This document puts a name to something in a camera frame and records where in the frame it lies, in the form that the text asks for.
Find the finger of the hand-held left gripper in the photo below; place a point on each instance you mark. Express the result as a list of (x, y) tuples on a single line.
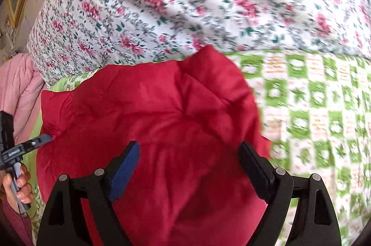
[(39, 141)]

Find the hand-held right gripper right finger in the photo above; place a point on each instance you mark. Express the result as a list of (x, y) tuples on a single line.
[(255, 170)]

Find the floral print quilt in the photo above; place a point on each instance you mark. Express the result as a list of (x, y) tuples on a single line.
[(188, 2)]

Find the person's left hand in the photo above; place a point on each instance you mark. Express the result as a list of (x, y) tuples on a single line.
[(24, 191)]

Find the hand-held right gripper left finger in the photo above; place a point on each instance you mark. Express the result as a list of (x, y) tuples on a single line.
[(124, 173)]

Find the light green sheet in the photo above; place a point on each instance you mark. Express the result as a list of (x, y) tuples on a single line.
[(37, 124)]

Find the green checkered blanket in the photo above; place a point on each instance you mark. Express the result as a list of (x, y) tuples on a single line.
[(318, 118)]

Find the person's left forearm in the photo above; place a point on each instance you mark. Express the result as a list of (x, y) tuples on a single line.
[(14, 225)]

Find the pink quilt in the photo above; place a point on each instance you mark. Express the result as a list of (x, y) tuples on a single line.
[(20, 83)]

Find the red quilted jacket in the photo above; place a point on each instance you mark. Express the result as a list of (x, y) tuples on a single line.
[(162, 106)]

